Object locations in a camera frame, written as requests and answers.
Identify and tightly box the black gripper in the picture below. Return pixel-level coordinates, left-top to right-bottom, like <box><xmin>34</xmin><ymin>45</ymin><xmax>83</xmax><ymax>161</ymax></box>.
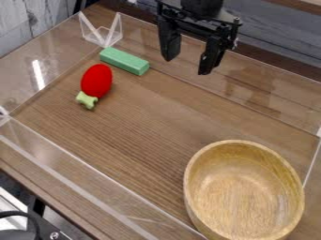
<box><xmin>155</xmin><ymin>0</ymin><xmax>242</xmax><ymax>75</ymax></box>

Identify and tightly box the red felt strawberry toy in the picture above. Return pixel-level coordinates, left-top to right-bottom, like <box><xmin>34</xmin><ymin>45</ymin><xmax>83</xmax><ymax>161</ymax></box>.
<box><xmin>75</xmin><ymin>64</ymin><xmax>112</xmax><ymax>110</ymax></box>

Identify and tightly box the green rectangular block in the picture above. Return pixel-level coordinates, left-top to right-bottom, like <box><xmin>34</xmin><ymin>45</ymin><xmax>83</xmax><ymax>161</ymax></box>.
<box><xmin>99</xmin><ymin>47</ymin><xmax>150</xmax><ymax>76</ymax></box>

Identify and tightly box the clear acrylic table barrier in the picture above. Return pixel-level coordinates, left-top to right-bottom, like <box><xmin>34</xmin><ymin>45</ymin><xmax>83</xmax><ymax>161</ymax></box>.
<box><xmin>0</xmin><ymin>17</ymin><xmax>321</xmax><ymax>240</ymax></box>

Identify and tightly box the light wooden bowl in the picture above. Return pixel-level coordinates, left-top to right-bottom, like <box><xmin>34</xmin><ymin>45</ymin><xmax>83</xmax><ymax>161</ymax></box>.
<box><xmin>183</xmin><ymin>140</ymin><xmax>305</xmax><ymax>240</ymax></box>

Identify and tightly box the clear acrylic corner bracket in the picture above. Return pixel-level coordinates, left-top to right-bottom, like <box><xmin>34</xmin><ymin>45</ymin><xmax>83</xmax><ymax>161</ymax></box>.
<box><xmin>77</xmin><ymin>12</ymin><xmax>123</xmax><ymax>48</ymax></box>

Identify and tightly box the black cable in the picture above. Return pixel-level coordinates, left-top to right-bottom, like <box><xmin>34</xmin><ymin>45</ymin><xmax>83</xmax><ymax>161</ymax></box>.
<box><xmin>0</xmin><ymin>210</ymin><xmax>43</xmax><ymax>240</ymax></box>

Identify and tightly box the black metal table bracket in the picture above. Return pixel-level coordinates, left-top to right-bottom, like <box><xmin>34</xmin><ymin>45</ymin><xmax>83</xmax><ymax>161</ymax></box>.
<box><xmin>28</xmin><ymin>197</ymin><xmax>72</xmax><ymax>240</ymax></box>

